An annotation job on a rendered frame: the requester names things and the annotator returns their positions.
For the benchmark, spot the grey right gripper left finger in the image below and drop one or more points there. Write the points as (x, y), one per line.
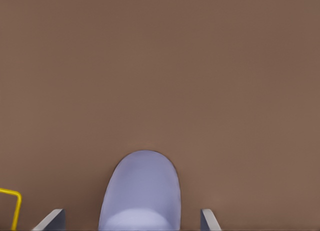
(53, 219)

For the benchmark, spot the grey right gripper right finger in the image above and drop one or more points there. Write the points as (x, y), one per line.
(208, 219)

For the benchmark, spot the lavender rounded slipper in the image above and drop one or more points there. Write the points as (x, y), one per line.
(142, 188)

